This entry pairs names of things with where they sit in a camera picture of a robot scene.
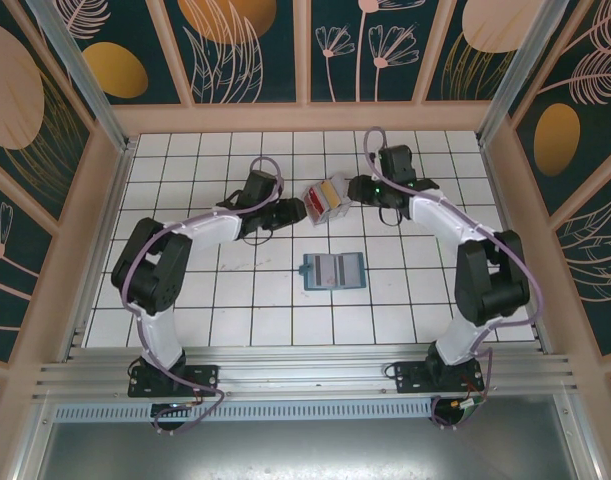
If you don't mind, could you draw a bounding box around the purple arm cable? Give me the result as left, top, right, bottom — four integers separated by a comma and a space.
118, 157, 286, 434
363, 127, 544, 431

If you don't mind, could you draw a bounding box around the aluminium corner post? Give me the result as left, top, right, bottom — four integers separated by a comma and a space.
477, 0, 571, 146
25, 0, 136, 151

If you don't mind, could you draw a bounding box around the clear acrylic card box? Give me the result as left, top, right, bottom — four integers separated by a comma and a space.
302, 172, 351, 229

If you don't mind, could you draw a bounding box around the slotted grey cable duct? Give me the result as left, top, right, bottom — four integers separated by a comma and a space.
52, 399, 439, 422

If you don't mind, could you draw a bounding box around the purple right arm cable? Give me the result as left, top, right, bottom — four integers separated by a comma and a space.
363, 127, 544, 431

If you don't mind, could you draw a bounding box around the black round cable port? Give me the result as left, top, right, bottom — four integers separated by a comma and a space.
150, 399, 196, 435
431, 394, 486, 430

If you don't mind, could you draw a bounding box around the red card stack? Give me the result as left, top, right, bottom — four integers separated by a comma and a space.
305, 185, 331, 224

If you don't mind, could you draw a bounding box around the yellow card stack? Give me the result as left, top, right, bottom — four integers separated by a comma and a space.
319, 180, 342, 210

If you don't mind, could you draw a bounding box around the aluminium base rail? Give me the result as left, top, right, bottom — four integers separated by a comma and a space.
32, 344, 581, 401

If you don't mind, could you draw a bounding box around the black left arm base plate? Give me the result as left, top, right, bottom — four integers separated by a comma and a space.
128, 363, 221, 399

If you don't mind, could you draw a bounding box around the teal card holder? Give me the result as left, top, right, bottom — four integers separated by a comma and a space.
298, 251, 369, 293

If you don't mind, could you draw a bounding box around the white printed credit card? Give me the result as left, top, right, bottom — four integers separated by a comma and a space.
312, 254, 339, 290

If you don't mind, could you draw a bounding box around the aluminium side rail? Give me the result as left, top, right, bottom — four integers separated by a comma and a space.
62, 144, 136, 361

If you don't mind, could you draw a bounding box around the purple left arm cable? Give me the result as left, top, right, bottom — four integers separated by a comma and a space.
118, 157, 286, 434

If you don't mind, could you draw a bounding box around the grey metal sheet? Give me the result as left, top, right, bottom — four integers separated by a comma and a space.
32, 419, 594, 480

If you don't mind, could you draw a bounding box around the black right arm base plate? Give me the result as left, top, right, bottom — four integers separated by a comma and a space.
393, 360, 486, 396

